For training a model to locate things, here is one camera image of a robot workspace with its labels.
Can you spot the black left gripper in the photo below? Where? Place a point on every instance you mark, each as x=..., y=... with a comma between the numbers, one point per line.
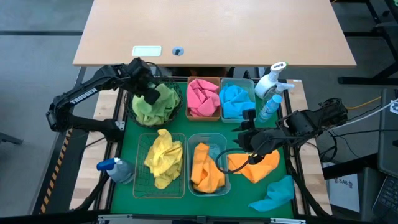
x=145, y=83

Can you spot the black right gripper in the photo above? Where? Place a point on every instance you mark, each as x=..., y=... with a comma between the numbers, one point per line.
x=264, y=140

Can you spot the blue microfiber towel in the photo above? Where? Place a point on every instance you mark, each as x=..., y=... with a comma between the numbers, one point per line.
x=234, y=101

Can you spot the orange microfiber towel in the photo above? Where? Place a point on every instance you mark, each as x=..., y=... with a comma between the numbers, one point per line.
x=203, y=171
x=258, y=168

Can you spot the pink microfiber towel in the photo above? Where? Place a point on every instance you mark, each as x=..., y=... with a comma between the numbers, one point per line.
x=202, y=99

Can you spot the yellow microfiber towel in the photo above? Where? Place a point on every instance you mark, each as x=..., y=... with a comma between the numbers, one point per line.
x=164, y=155

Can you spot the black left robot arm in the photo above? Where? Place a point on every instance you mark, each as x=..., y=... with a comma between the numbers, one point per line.
x=81, y=93

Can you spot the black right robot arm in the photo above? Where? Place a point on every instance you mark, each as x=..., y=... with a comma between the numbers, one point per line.
x=311, y=121

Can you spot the teal microfiber towel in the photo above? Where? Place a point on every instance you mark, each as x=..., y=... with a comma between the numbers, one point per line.
x=276, y=194

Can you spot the teal plastic bin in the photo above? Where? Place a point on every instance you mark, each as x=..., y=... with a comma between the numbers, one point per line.
x=217, y=146

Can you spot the clear blue-capped bottle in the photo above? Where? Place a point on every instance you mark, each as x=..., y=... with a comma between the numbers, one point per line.
x=270, y=105

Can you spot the orange plastic bin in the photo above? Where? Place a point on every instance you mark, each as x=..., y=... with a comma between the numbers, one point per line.
x=202, y=119

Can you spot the clear plastic bin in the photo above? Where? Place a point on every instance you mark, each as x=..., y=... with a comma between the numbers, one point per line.
x=239, y=81

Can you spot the white Bona spray bottle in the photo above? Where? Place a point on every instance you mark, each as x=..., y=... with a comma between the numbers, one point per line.
x=267, y=82

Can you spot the clear white-trigger spray bottle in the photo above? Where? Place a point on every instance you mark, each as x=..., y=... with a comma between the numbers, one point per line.
x=281, y=87

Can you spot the blue trigger spray bottle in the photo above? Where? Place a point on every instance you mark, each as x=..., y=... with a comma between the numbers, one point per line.
x=118, y=169

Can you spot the large wooden desk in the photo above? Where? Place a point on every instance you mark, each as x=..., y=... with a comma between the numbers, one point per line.
x=217, y=31

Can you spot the black beam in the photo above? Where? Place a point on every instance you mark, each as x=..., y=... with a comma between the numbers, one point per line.
x=348, y=168

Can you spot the green table mat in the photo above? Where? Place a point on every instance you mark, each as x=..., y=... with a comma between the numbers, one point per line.
x=149, y=207

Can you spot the white printed box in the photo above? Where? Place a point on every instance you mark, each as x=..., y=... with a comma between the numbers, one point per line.
x=343, y=191

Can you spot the black yellow hazard floor strip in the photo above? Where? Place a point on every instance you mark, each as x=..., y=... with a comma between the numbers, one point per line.
x=57, y=168

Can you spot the grey cabinet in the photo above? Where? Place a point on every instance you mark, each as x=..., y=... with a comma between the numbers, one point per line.
x=388, y=140

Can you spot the grey chair leg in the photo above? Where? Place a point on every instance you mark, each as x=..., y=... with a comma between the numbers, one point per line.
x=9, y=138

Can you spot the black keyboard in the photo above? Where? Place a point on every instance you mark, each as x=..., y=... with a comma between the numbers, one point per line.
x=388, y=196

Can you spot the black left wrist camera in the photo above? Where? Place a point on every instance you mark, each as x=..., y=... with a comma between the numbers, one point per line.
x=138, y=66

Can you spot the black aluminium table frame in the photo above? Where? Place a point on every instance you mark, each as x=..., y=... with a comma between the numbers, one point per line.
x=109, y=174

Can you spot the silver frame bracket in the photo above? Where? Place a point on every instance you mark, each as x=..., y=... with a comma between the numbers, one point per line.
x=124, y=218

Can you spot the black desk frame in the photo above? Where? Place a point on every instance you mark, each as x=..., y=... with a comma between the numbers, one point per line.
x=385, y=71

